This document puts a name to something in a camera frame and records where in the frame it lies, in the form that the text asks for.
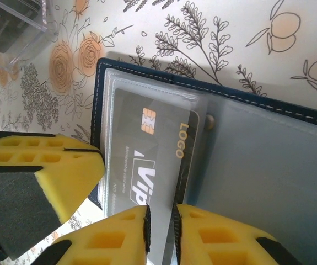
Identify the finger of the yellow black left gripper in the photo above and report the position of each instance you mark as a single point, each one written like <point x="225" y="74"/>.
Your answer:
<point x="53" y="176"/>

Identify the black VIP card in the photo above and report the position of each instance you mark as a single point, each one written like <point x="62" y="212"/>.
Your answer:
<point x="158" y="138"/>

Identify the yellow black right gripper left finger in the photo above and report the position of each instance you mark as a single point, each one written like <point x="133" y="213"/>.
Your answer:
<point x="103" y="240"/>

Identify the navy blue card holder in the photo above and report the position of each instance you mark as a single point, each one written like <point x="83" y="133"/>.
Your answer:
<point x="257" y="154"/>

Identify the black card white print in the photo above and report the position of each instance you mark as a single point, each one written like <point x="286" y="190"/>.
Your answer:
<point x="12" y="25"/>

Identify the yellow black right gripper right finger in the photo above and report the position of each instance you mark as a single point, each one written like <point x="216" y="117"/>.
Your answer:
<point x="224" y="243"/>

